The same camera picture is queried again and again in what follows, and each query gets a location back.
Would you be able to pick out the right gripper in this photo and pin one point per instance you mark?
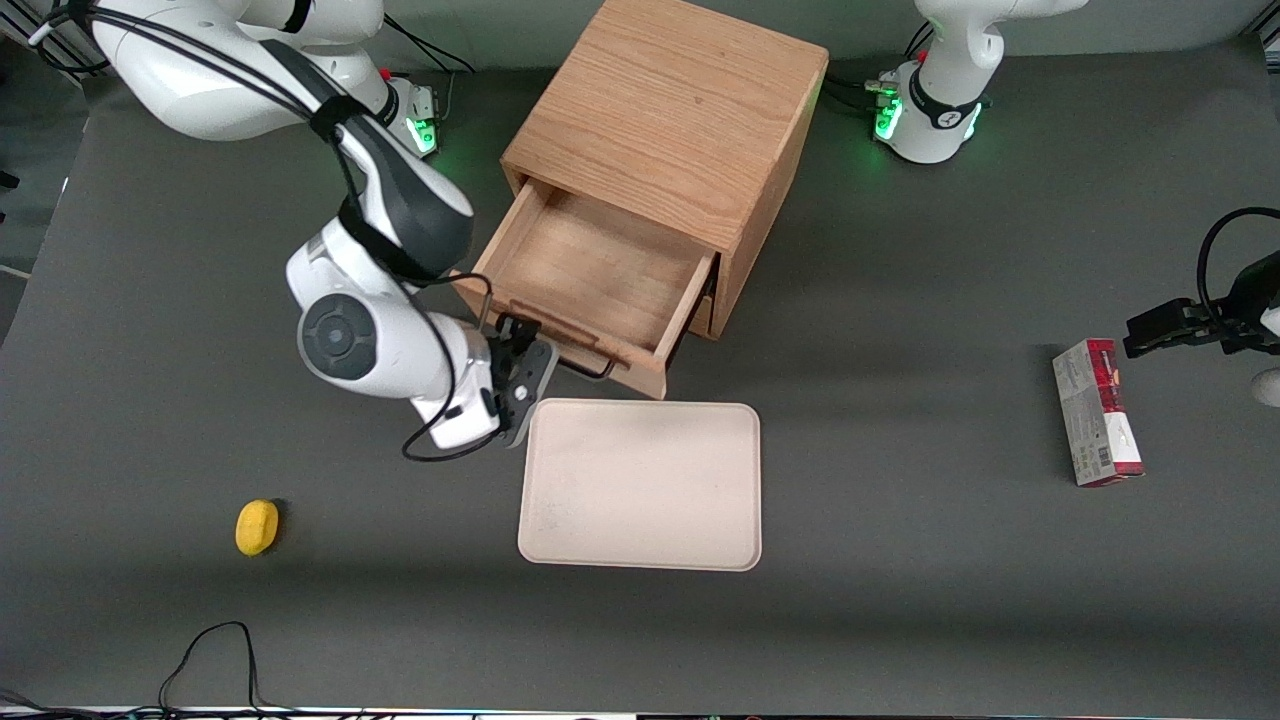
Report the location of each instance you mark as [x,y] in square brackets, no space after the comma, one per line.
[499,352]

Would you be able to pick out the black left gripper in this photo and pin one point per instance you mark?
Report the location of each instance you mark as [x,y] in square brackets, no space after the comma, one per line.
[1250,303]

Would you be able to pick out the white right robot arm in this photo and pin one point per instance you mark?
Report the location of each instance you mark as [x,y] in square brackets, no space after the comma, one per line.
[200,90]

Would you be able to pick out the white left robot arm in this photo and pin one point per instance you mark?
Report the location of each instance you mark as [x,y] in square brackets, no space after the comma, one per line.
[940,120]

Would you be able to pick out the wooden drawer cabinet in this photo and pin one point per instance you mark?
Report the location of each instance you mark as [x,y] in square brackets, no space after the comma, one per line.
[670,100]

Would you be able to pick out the red plaid cardboard box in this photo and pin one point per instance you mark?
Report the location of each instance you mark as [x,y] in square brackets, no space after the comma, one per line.
[1095,420]

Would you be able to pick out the beige plastic tray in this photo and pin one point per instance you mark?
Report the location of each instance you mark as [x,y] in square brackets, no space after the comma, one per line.
[640,485]

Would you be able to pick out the yellow lemon toy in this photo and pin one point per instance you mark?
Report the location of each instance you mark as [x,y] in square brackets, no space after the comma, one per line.
[256,527]

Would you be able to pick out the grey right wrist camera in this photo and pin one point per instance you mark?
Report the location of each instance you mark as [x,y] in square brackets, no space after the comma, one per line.
[535,385]

